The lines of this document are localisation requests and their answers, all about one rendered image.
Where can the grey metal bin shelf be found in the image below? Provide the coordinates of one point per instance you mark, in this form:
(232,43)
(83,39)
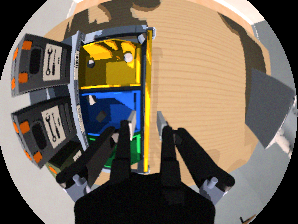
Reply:
(66,90)

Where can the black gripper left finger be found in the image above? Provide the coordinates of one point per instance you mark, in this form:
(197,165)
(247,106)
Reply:
(78,178)

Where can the yellow bin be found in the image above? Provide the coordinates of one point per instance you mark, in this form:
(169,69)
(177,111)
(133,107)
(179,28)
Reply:
(110,67)

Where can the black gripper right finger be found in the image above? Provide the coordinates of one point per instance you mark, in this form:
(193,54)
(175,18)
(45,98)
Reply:
(199,164)

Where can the blue open bin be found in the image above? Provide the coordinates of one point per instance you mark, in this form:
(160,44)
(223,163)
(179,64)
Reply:
(117,106)

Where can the orange-yellow long bar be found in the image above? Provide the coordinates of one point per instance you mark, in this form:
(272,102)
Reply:
(148,94)

